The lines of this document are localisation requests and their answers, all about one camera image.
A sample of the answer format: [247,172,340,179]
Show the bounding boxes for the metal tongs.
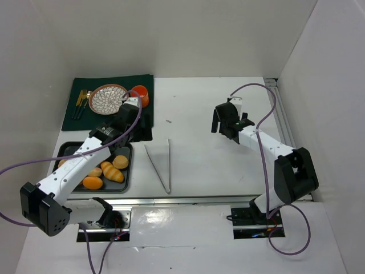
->
[144,139,172,195]

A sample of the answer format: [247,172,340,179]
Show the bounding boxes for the speckled bread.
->
[58,159,67,168]

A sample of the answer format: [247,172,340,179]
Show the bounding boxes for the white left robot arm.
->
[20,96,152,237]

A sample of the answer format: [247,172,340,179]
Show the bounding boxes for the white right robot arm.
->
[211,97,319,225]

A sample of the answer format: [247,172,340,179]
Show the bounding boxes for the round tan bread roll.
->
[112,155,129,170]

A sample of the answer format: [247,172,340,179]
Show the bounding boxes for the striped golden bread loaf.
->
[100,162,124,183]

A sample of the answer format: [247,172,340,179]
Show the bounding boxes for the small pale bread bun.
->
[87,167,103,177]

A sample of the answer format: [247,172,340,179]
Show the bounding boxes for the orange oval bread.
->
[82,176,103,190]

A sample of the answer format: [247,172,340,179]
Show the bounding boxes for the floral patterned ceramic plate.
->
[88,84,128,115]

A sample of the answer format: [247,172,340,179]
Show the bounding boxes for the orange mug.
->
[132,85,149,108]

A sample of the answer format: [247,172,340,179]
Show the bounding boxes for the dark green cloth mat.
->
[61,74,154,131]

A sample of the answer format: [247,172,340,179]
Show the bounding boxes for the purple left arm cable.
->
[0,90,143,274]

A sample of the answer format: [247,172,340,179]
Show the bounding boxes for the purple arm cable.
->
[229,83,311,256]
[0,90,143,274]

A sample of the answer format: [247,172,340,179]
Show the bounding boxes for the gold spoon green handle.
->
[78,91,92,119]

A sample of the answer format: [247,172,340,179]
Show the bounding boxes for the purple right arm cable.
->
[229,83,311,256]

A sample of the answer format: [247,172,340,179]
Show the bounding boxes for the aluminium rail right side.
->
[263,78,297,148]

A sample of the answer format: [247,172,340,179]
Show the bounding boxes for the aluminium rail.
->
[66,194,314,207]
[263,78,297,148]

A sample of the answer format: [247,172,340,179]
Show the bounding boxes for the aluminium rail front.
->
[66,194,314,207]

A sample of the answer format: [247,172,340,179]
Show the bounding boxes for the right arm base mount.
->
[226,208,285,240]

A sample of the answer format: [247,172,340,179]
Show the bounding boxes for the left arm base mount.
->
[74,205,132,243]

